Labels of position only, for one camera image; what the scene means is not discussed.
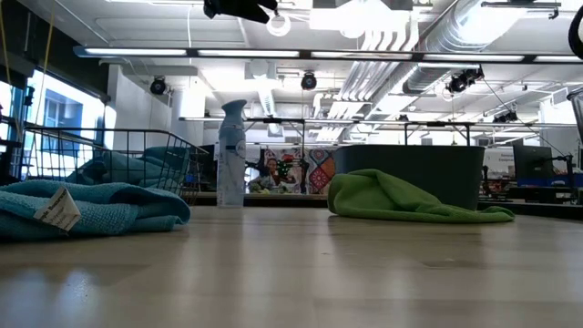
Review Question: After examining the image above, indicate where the green microfiber towel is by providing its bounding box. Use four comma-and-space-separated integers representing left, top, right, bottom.
326, 168, 517, 225

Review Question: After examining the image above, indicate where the blue microfiber towel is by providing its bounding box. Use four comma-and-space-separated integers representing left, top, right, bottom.
0, 179, 192, 242
136, 145, 192, 183
66, 150, 183, 190

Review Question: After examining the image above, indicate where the blue air freshener spray bottle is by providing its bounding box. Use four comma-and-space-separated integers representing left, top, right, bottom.
216, 98, 249, 209

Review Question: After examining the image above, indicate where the blue plastic basket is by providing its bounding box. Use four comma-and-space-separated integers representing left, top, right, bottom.
332, 144, 486, 211

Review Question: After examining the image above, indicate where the long LED light bar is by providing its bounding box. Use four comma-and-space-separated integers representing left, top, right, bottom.
72, 44, 583, 65

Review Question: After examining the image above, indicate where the large window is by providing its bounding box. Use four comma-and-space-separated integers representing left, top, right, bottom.
0, 67, 106, 183

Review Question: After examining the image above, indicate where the black computer monitor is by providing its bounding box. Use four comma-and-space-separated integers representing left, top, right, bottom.
512, 144, 555, 181

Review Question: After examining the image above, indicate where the colourful wall mural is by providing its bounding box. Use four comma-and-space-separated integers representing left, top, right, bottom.
248, 146, 337, 195

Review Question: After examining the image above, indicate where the white cable ring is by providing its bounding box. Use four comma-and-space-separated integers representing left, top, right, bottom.
266, 12, 292, 38

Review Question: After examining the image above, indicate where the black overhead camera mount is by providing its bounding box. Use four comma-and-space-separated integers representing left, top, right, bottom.
202, 0, 280, 25

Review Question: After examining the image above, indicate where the black wire basket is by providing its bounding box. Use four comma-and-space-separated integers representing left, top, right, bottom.
20, 125, 210, 206

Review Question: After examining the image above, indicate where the silver ventilation duct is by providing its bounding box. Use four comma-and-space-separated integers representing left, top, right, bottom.
403, 0, 529, 95

